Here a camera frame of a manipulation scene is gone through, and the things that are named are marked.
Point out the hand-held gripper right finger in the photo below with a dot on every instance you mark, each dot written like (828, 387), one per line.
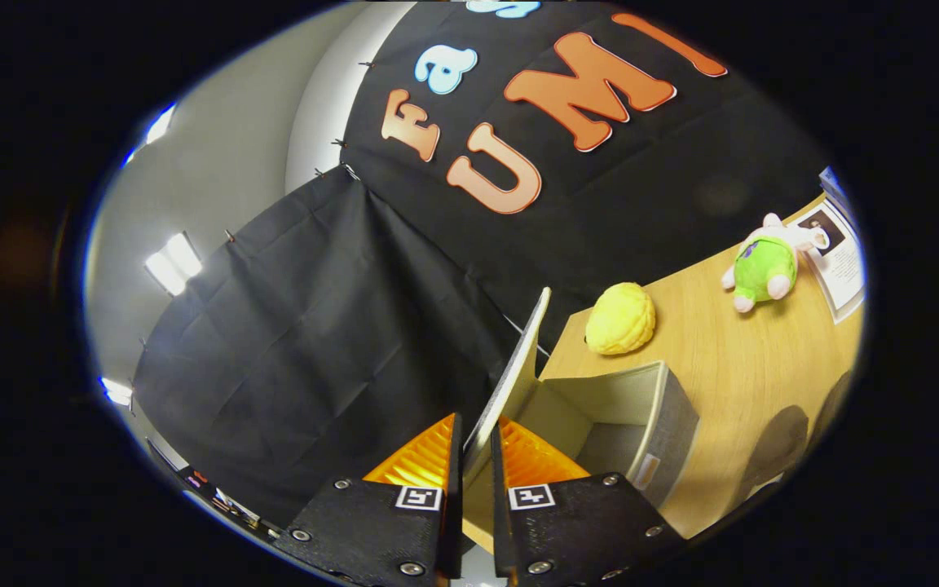
(500, 522)

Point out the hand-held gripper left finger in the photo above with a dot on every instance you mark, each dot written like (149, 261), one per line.
(456, 522)

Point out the grey fabric storage box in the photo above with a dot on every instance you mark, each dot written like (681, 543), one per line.
(665, 432)

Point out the brown fuzzy shoe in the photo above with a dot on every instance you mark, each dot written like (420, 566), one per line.
(775, 448)
(832, 405)

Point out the plain black side cloth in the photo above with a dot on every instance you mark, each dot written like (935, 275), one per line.
(315, 342)

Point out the yellow round plush toy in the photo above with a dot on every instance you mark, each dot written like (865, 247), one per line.
(620, 319)

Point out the ceiling light panel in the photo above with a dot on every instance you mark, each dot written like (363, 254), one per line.
(172, 262)
(116, 392)
(160, 126)

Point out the green and pink plush toy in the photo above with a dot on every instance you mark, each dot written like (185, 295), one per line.
(763, 269)

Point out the black backdrop cloth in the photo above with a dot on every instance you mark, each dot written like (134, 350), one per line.
(649, 179)

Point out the white book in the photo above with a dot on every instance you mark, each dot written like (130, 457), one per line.
(840, 269)

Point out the blue cover book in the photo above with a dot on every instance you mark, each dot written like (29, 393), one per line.
(835, 187)

